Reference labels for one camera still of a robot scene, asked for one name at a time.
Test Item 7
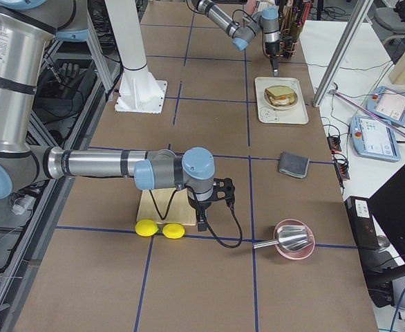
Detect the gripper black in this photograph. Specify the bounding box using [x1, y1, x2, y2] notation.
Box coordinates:
[264, 40, 280, 77]
[187, 192, 212, 232]

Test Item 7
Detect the bread slice top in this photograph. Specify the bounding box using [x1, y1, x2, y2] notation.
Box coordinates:
[265, 85, 294, 100]

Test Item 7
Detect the white round plate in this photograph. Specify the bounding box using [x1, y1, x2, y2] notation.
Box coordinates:
[264, 85, 298, 108]

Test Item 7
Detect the cream bear serving tray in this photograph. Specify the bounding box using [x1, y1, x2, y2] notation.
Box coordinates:
[255, 77, 309, 125]

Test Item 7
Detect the light wooden cutting board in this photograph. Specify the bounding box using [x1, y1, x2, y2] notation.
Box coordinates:
[136, 188, 196, 226]

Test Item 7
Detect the yellow lemon near board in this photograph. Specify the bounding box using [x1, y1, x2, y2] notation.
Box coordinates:
[162, 223, 185, 239]

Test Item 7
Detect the fried egg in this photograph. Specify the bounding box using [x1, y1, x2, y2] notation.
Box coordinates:
[274, 98, 290, 105]

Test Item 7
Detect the metal scoop in bowl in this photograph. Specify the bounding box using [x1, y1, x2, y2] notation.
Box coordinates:
[254, 225, 313, 252]

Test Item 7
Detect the pink bowl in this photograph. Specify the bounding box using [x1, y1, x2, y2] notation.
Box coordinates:
[273, 219, 315, 260]

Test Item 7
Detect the folded grey cloth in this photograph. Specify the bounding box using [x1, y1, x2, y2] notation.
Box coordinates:
[279, 151, 310, 178]

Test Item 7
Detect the teach pendant near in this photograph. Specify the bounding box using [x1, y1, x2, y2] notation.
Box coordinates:
[350, 115, 401, 163]

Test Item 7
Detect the teach pendant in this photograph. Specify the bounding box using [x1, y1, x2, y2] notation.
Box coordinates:
[350, 115, 401, 163]
[366, 86, 405, 126]

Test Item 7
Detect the teach pendant far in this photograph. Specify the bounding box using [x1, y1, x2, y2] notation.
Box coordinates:
[366, 86, 405, 126]

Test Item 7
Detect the base column white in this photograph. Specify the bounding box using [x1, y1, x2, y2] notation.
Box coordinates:
[104, 0, 155, 104]

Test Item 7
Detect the black computer box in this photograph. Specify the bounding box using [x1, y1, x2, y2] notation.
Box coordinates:
[344, 196, 379, 250]

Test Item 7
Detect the black monitor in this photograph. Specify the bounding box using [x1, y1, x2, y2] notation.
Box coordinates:
[368, 164, 405, 255]

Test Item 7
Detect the black camera cable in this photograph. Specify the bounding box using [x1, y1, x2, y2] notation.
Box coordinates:
[202, 203, 243, 249]

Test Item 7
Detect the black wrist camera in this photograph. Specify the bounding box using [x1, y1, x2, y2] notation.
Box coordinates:
[211, 178, 235, 208]

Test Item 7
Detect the copper wire bottle rack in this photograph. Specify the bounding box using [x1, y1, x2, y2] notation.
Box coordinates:
[266, 0, 312, 59]

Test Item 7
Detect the aluminium frame post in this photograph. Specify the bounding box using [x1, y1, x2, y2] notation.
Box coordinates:
[312, 0, 374, 107]

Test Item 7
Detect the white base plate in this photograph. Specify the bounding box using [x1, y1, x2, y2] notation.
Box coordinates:
[115, 68, 168, 114]

